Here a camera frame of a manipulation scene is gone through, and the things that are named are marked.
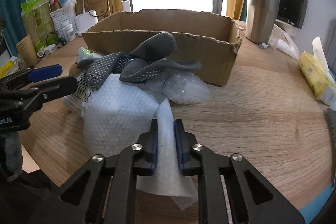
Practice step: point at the yellow tissue pack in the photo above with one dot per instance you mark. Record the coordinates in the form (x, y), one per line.
(316, 71)

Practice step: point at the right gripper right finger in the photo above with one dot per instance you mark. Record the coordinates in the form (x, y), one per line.
(230, 188)

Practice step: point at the black monitor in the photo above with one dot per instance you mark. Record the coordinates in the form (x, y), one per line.
(292, 12)

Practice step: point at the green paper cup package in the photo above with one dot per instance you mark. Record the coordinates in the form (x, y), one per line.
(36, 18)

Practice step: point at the white pill bottle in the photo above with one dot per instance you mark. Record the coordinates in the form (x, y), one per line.
(70, 32)

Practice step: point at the stack of paper cups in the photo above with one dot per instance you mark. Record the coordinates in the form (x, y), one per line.
(26, 50)

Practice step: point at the white plastic basket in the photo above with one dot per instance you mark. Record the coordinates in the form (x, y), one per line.
(60, 17)

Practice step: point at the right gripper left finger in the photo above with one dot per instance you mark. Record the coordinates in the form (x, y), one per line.
(103, 190)

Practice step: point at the brown cardboard box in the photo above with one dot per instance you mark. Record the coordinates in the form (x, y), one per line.
(212, 39)

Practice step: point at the steel travel tumbler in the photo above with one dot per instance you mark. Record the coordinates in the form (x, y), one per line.
(261, 16)

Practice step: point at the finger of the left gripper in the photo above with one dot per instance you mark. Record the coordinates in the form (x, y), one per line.
(20, 79)
(42, 93)

